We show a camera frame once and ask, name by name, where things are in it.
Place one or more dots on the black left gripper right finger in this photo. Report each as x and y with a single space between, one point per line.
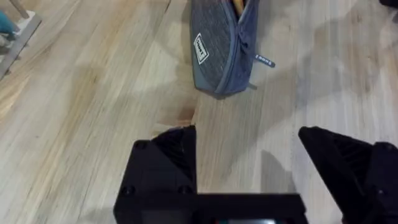
351 168

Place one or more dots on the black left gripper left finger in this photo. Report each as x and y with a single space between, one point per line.
161 168

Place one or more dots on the grey blue zip bag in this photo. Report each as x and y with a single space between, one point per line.
219 46

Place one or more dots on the black object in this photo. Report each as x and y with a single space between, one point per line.
389 3

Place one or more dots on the teal object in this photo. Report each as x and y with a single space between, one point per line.
5 26

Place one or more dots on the grey metal frame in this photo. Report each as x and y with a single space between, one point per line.
18 40

